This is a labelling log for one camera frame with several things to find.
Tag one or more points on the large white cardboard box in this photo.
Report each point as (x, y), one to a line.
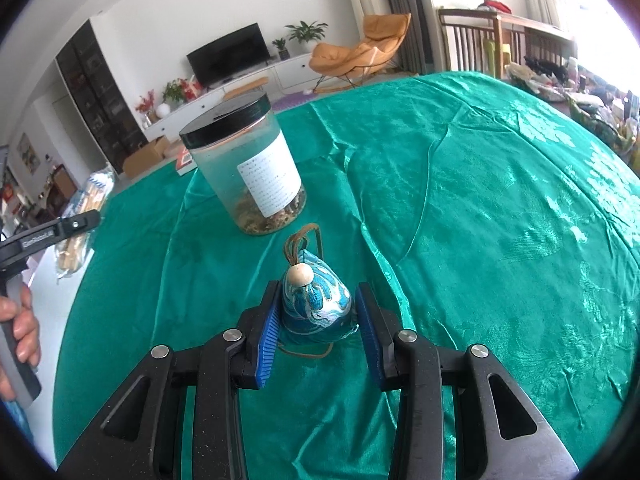
(50, 310)

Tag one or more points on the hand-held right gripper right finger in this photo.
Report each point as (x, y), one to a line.
(372, 345)

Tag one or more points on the orange book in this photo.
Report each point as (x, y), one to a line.
(186, 164)

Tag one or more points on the green patterned tablecloth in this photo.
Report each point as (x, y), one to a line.
(475, 240)

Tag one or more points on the small potted plant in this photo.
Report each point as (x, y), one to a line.
(281, 47)

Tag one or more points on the purple round mat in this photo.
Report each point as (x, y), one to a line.
(292, 101)

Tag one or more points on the brown cardboard box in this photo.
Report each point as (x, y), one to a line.
(145, 157)

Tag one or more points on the pile of household clutter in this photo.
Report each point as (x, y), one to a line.
(585, 95)

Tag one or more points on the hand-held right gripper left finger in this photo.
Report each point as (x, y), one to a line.
(267, 350)

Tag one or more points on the black flat television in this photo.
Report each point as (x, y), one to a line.
(227, 55)

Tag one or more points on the blue embroidered sachet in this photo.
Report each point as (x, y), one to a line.
(317, 310)

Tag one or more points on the wooden stool black legs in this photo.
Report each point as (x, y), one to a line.
(245, 85)

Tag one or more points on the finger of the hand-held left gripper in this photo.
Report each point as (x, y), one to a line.
(45, 237)

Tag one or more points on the white tv cabinet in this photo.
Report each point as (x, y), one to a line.
(290, 72)

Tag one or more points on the red flower bouquet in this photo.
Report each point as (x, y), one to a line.
(145, 102)

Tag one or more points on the red gift box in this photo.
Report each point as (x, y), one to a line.
(192, 87)

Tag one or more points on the framed wall picture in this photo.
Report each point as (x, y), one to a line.
(28, 152)

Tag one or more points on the large leafy potted plant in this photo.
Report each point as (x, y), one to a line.
(306, 32)

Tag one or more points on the clear jar black lid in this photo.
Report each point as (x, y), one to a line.
(240, 170)

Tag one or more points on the black glass display cabinet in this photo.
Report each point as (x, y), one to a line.
(100, 95)

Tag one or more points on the wooden dining chair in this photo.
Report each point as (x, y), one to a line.
(62, 185)

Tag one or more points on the bag of wooden sticks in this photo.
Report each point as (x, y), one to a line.
(82, 210)

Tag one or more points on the orange lounge chair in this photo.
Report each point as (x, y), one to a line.
(360, 50)

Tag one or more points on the grey curtain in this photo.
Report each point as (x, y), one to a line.
(405, 5)

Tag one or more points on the bushy green potted plant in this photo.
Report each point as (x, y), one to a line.
(175, 91)

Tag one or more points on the white round vase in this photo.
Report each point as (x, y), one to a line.
(163, 110)

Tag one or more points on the dark wooden slatted chair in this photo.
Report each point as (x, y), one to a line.
(480, 40)

